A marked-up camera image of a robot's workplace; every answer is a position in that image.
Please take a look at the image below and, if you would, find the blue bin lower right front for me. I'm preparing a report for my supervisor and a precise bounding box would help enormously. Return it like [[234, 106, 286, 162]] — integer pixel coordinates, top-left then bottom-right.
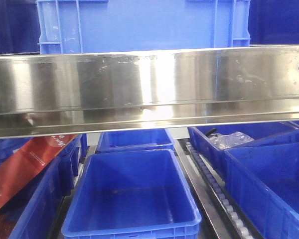
[[225, 143, 299, 239]]

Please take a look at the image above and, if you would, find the blue bin lower right rear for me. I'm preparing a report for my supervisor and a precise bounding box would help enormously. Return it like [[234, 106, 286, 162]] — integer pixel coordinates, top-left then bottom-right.
[[188, 122, 299, 180]]

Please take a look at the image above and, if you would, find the steel front shelf rail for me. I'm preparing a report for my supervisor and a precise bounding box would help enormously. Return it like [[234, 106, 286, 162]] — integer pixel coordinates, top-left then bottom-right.
[[0, 45, 299, 138]]

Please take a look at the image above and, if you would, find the dark blue bin upper right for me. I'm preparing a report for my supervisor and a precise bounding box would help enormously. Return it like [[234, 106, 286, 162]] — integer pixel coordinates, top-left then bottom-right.
[[248, 0, 299, 45]]

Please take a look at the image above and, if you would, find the clear plastic bag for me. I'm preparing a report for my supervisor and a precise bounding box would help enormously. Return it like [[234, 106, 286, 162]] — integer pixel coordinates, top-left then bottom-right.
[[208, 131, 254, 150]]

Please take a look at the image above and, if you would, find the blue plastic bin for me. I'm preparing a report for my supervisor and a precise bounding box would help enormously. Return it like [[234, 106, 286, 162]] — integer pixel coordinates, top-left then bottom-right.
[[37, 0, 250, 54]]

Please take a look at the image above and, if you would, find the lower white roller track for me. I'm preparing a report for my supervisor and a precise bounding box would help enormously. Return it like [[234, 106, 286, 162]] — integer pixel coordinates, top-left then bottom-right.
[[174, 138, 262, 239]]

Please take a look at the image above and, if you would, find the blue bin lower centre rear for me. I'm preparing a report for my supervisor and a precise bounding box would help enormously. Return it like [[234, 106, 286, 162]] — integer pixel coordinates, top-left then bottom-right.
[[96, 128, 175, 153]]

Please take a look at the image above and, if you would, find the dark blue bin upper left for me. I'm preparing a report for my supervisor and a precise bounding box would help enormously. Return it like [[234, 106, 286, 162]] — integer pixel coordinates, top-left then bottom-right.
[[0, 0, 40, 54]]

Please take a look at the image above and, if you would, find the blue bin lower left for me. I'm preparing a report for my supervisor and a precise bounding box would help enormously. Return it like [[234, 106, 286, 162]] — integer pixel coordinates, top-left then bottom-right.
[[0, 134, 88, 239]]

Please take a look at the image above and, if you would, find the dark blue bin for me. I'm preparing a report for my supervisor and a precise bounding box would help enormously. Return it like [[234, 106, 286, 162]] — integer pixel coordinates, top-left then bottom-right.
[[248, 0, 299, 45], [0, 0, 40, 54]]

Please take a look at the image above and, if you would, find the red cardboard box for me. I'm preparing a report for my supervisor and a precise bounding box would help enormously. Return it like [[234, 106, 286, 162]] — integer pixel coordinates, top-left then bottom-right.
[[0, 134, 77, 209]]

